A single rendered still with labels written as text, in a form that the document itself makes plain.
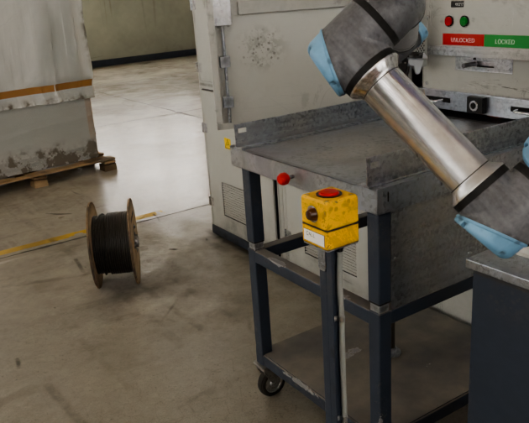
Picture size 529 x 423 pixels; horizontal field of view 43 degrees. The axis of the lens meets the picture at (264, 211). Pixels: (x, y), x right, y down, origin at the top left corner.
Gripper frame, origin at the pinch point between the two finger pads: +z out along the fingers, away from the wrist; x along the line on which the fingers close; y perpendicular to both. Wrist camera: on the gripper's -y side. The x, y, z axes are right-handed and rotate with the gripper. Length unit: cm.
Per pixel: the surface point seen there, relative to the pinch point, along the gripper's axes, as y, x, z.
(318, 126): 23.6, -27.6, -12.5
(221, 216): 89, -161, 35
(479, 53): -1.9, 1.6, 21.8
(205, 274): 107, -128, 9
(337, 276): 45, 39, -58
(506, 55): -1.6, 11.0, 21.9
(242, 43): 0, -55, -25
